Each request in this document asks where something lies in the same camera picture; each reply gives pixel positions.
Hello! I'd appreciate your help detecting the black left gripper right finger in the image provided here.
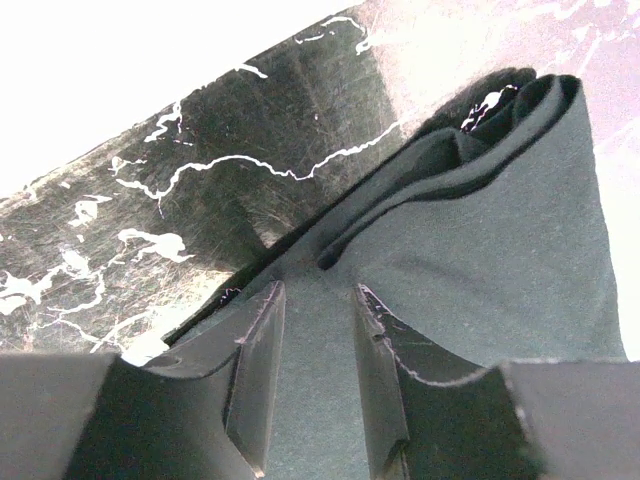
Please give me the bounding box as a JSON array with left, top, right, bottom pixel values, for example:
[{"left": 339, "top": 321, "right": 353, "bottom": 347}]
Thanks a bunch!
[{"left": 353, "top": 285, "right": 639, "bottom": 479}]

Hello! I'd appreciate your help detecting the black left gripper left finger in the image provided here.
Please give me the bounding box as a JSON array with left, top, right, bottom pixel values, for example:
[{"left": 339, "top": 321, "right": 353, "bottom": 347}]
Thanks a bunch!
[{"left": 1, "top": 282, "right": 285, "bottom": 479}]

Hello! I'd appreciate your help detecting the black t shirt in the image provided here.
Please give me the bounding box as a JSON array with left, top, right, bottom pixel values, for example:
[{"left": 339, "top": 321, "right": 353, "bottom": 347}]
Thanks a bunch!
[{"left": 162, "top": 67, "right": 629, "bottom": 480}]

